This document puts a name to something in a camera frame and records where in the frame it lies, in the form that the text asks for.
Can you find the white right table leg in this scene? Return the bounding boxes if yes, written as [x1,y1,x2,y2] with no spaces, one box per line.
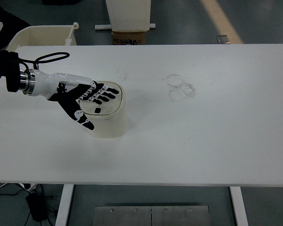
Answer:
[230,186,249,226]

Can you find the white table leg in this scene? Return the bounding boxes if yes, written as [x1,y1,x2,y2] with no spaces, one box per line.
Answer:
[55,184,75,226]
[230,186,249,226]

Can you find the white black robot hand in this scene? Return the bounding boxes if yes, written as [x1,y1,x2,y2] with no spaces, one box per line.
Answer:
[32,69,119,130]

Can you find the small grey floor plate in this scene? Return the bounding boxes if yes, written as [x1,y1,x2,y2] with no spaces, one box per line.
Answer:
[216,35,231,44]

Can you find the black looped cable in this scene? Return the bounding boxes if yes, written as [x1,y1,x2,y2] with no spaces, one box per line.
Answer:
[18,52,70,70]

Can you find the cream plastic storage bin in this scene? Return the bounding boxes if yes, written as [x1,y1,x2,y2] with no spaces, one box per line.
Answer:
[6,22,79,52]

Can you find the metal floor bracket bar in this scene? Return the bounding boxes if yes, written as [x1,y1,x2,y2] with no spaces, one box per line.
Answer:
[94,23,156,31]

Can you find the cream lidded trash can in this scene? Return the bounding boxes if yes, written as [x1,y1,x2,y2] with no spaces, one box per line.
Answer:
[78,81,127,138]

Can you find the white bin behind table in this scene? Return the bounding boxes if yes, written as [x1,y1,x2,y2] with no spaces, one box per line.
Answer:
[106,0,151,32]

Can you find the brown cardboard box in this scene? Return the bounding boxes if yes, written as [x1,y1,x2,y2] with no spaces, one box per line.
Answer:
[111,32,146,45]

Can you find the white left table leg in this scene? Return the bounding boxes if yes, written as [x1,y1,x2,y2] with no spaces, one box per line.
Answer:
[55,184,75,226]

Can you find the black power adapter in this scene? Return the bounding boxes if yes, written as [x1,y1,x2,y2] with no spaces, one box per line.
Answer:
[25,193,48,222]

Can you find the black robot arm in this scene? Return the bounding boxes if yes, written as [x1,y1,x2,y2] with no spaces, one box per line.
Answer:
[0,50,119,130]

